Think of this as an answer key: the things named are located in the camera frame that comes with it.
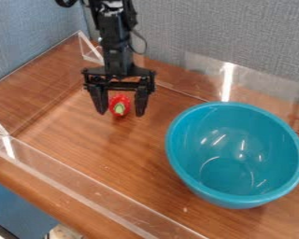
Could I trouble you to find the blue plastic bowl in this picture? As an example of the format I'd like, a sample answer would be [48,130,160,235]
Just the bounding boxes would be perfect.
[164,102,299,209]

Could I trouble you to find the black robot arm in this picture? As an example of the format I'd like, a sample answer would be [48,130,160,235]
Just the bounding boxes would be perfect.
[82,0,156,117]

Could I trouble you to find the clear acrylic left barrier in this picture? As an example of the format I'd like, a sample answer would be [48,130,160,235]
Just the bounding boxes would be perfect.
[0,30,86,81]

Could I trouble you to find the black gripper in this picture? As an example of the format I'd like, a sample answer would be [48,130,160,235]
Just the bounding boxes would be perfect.
[82,44,156,117]

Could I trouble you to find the clear acrylic back barrier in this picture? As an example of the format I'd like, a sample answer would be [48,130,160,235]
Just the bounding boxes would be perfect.
[76,30,299,136]

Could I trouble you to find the red toy strawberry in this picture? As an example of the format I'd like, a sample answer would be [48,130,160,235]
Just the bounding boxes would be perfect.
[109,94,130,117]

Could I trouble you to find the clear acrylic barrier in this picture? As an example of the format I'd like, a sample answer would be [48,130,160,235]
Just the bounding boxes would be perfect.
[76,30,299,136]
[0,30,86,81]
[0,123,208,239]

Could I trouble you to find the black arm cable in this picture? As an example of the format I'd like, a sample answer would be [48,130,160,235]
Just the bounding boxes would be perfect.
[128,29,149,56]

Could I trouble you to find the clear acrylic front barrier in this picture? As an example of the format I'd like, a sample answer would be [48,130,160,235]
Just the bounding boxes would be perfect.
[0,123,208,239]

